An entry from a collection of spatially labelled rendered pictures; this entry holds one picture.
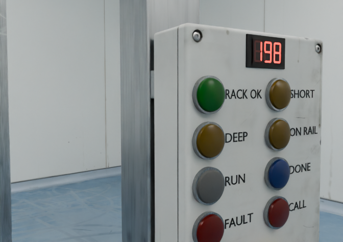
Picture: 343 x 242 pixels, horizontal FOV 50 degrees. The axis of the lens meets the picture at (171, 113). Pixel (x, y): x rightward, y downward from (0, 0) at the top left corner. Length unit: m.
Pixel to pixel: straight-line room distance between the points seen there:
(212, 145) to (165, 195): 0.06
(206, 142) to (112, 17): 4.50
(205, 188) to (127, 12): 0.19
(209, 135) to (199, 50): 0.07
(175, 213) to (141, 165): 0.06
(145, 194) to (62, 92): 4.01
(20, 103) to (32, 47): 0.62
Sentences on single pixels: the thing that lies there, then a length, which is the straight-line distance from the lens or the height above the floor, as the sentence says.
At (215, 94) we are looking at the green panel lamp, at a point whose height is 1.03.
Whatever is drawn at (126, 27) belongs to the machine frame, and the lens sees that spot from 0.37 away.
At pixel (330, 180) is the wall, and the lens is 3.52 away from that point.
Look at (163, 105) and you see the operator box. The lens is 0.31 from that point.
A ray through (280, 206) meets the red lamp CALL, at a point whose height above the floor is 0.93.
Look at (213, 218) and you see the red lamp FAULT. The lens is 0.30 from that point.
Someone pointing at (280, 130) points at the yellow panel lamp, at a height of 1.00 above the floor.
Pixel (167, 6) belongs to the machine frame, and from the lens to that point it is 0.35.
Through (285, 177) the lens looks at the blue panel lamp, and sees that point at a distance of 0.35.
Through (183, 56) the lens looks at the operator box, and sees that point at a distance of 0.28.
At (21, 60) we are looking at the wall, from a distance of 4.18.
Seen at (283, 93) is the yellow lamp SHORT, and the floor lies 1.03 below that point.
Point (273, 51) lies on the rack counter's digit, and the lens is 0.34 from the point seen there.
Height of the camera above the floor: 1.03
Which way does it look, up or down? 3 degrees down
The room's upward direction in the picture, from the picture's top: straight up
